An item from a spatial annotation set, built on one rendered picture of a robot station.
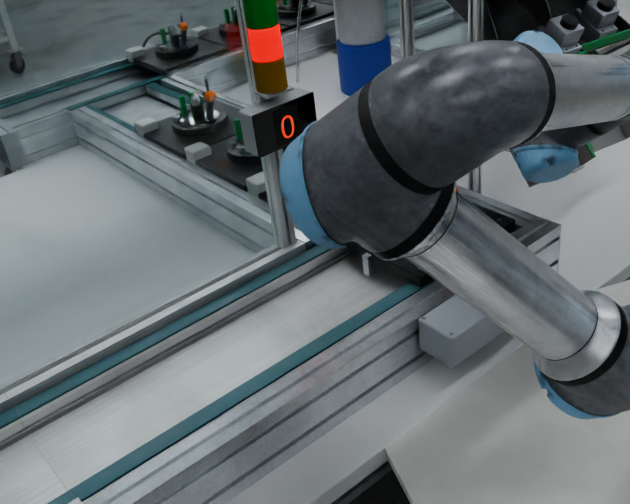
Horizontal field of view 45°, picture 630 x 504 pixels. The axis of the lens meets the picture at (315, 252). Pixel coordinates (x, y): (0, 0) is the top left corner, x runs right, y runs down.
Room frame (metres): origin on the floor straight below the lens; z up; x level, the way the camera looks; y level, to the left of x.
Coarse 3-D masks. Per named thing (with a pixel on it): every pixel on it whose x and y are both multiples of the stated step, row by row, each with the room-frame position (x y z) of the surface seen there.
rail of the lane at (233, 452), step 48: (528, 240) 1.07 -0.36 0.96; (432, 288) 0.97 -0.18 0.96; (384, 336) 0.87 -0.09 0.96; (288, 384) 0.79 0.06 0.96; (336, 384) 0.81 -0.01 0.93; (384, 384) 0.86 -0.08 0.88; (240, 432) 0.71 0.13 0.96; (288, 432) 0.75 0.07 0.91; (144, 480) 0.66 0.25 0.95; (192, 480) 0.67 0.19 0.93; (240, 480) 0.70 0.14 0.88
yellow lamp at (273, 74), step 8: (256, 64) 1.13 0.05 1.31; (264, 64) 1.12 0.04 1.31; (272, 64) 1.12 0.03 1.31; (280, 64) 1.13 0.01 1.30; (256, 72) 1.13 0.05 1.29; (264, 72) 1.12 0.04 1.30; (272, 72) 1.12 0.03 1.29; (280, 72) 1.13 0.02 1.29; (256, 80) 1.13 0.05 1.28; (264, 80) 1.12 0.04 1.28; (272, 80) 1.12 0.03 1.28; (280, 80) 1.12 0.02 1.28; (256, 88) 1.14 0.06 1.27; (264, 88) 1.12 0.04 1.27; (272, 88) 1.12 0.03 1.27; (280, 88) 1.12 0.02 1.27
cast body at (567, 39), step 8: (560, 16) 1.29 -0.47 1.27; (568, 16) 1.27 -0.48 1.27; (552, 24) 1.27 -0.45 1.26; (560, 24) 1.26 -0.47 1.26; (568, 24) 1.25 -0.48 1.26; (576, 24) 1.25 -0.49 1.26; (544, 32) 1.29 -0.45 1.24; (552, 32) 1.27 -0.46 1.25; (560, 32) 1.25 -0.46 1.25; (568, 32) 1.25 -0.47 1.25; (576, 32) 1.25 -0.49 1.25; (560, 40) 1.25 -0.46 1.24; (568, 40) 1.25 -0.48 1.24; (576, 40) 1.26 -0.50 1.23; (568, 48) 1.25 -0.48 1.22; (576, 48) 1.26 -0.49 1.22
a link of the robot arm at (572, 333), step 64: (320, 128) 0.64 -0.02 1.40; (320, 192) 0.60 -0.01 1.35; (384, 192) 0.58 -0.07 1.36; (448, 192) 0.62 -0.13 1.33; (384, 256) 0.61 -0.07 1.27; (448, 256) 0.61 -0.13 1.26; (512, 256) 0.63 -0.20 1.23; (512, 320) 0.62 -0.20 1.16; (576, 320) 0.63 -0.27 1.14; (576, 384) 0.62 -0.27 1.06
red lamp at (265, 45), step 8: (248, 32) 1.13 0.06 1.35; (256, 32) 1.12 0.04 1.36; (264, 32) 1.12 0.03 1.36; (272, 32) 1.12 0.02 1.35; (280, 32) 1.14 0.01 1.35; (256, 40) 1.12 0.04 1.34; (264, 40) 1.12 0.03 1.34; (272, 40) 1.12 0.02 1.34; (280, 40) 1.13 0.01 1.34; (256, 48) 1.12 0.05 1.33; (264, 48) 1.12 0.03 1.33; (272, 48) 1.12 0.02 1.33; (280, 48) 1.13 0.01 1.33; (256, 56) 1.13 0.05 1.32; (264, 56) 1.12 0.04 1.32; (272, 56) 1.12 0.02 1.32; (280, 56) 1.13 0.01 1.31
